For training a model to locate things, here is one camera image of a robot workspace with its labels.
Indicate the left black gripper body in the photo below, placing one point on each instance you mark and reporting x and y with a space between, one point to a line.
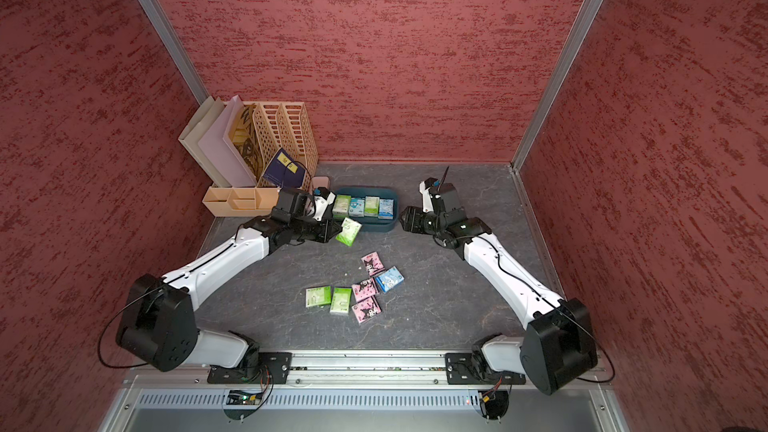
312 229

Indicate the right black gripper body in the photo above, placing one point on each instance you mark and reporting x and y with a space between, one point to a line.
421 222

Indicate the green tissue pack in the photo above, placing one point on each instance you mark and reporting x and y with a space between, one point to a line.
318 296
341 206
372 206
349 231
341 301

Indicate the blue tissue pack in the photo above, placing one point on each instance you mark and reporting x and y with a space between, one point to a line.
386 210
388 279
356 207

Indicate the teal plastic storage box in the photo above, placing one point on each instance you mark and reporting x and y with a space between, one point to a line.
371 224

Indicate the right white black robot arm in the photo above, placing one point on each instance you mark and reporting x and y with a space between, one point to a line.
558 345

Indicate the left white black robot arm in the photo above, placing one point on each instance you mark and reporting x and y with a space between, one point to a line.
158 322

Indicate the pink pencil case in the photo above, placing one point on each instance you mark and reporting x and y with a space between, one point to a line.
321 182

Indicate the dark blue booklet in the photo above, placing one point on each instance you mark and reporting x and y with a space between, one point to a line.
285 171

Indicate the pink tissue pack bottom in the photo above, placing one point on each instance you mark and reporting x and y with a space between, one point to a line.
366 309

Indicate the gold patterned book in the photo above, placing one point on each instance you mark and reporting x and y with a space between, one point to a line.
243 136

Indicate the lilac folder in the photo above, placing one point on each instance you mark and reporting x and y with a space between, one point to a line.
218 149

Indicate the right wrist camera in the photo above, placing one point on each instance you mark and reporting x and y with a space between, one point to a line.
438 197

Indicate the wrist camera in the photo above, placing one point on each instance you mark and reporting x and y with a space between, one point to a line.
438 197
297 204

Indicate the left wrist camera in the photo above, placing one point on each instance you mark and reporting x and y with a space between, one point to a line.
297 204

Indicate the aluminium front rail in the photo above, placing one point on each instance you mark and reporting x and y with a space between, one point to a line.
344 369

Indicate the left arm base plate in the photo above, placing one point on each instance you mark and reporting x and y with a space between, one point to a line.
255 368

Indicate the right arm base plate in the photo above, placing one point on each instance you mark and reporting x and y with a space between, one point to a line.
472 369

